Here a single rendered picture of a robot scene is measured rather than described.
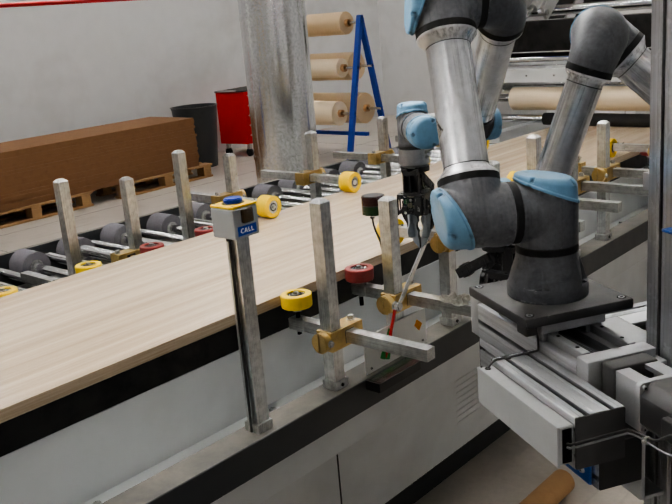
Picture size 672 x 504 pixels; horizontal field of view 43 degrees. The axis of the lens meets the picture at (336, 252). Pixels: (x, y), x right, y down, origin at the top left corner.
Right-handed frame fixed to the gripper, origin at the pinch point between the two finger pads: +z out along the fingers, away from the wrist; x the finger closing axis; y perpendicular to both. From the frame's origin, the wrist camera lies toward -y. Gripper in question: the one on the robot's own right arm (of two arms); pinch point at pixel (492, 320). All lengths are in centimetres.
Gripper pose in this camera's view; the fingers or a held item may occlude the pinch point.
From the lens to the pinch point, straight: 214.5
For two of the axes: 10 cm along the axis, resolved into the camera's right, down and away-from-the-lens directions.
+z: 0.8, 9.6, 2.6
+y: 7.5, 1.2, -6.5
